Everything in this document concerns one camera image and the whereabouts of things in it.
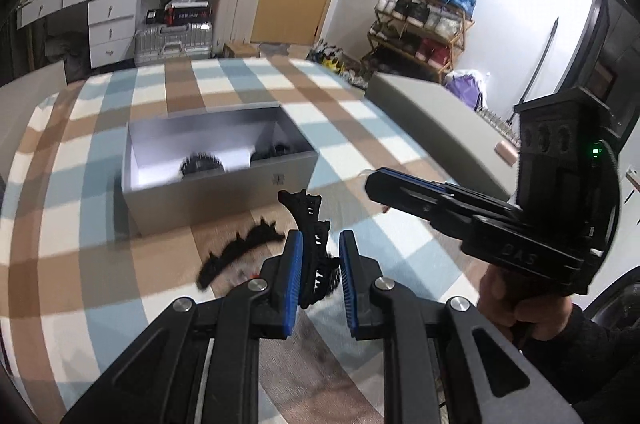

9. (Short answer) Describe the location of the silver grey cardboard box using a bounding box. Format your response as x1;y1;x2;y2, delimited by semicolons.
121;104;319;239

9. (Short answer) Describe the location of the silver suitcase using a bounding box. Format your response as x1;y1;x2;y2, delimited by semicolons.
133;21;214;66

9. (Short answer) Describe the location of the small pink object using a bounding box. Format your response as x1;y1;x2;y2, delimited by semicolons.
494;141;519;165

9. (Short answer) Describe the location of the purple bag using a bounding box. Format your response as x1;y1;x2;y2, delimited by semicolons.
444;69;494;111

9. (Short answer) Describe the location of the person's right hand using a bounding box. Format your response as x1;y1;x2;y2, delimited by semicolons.
477;261;573;350

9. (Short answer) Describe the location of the white suitcase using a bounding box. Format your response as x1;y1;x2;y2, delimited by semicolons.
208;0;268;58

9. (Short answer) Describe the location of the black red gift box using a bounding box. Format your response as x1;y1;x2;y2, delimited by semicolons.
146;0;214;26

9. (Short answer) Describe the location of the grey nightstand with drawers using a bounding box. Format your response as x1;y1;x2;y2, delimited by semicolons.
0;59;69;106

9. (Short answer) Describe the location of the wicker basket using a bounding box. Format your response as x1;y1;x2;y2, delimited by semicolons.
479;109;522;141

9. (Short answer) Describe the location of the wooden shoe rack with shoes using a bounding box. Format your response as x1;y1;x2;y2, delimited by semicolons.
366;0;477;84

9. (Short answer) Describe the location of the black leaning rod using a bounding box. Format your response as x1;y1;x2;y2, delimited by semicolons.
519;18;559;106

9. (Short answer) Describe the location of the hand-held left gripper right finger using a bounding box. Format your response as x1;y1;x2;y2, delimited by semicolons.
339;229;586;424

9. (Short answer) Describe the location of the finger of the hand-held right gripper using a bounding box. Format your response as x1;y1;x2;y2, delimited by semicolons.
364;177;501;236
372;167;521;211

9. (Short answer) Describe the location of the white dresser with drawers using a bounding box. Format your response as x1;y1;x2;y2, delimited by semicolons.
16;0;143;71

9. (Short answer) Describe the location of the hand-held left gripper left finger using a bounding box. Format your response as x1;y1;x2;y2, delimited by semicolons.
60;229;306;424

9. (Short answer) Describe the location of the person's right forearm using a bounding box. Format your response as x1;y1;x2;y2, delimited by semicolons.
520;303;640;424

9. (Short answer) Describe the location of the grey low cabinet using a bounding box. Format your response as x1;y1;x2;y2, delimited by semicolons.
364;72;522;205

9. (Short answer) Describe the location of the black lace choker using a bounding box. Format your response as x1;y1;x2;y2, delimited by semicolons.
196;189;347;311

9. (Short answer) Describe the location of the small brown cardboard box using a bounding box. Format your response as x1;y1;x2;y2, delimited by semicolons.
223;42;261;59

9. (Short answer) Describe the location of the row of shoes on floor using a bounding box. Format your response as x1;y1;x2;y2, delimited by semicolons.
306;43;372;88

